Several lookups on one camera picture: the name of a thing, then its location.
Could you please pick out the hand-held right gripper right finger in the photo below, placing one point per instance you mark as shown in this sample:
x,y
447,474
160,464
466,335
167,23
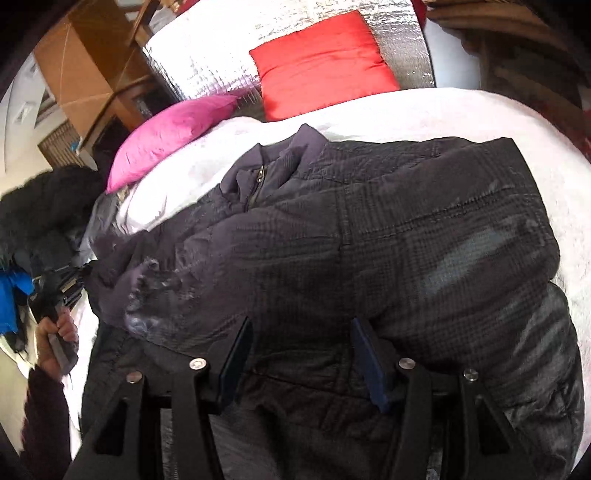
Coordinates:
x,y
369,364

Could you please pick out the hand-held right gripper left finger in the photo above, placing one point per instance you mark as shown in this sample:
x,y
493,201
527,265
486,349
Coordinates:
x,y
235,360

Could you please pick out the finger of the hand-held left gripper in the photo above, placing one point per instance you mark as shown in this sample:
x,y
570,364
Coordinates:
x,y
76,279

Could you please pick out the dark checked padded jacket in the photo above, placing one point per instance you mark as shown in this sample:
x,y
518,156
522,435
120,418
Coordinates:
x,y
369,230

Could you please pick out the person's left hand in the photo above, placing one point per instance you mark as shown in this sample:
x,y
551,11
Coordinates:
x,y
44,344

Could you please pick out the blue garment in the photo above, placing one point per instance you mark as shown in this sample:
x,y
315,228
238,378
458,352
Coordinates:
x,y
11,300

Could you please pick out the grey cloth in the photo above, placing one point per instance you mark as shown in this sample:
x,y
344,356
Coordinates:
x,y
99,221

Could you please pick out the black fur-trimmed coat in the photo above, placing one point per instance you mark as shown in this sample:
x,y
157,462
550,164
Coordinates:
x,y
41,207

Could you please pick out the wicker basket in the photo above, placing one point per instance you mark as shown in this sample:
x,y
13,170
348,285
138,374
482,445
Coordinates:
x,y
60,143

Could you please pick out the pink pillow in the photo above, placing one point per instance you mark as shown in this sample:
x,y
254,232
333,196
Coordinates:
x,y
161,138

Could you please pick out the brown wooden cabinet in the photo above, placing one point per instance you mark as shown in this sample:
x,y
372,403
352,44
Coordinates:
x,y
83,60

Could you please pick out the white textured bedspread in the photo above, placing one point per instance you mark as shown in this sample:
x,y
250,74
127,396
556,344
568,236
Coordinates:
x,y
415,115

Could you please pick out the silver foil insulation sheet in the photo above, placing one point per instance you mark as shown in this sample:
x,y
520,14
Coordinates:
x,y
207,46

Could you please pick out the red pillow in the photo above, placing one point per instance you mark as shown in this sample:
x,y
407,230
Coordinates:
x,y
323,64

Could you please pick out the dark wicker furniture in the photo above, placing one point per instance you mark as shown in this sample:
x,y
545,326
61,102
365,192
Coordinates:
x,y
531,69

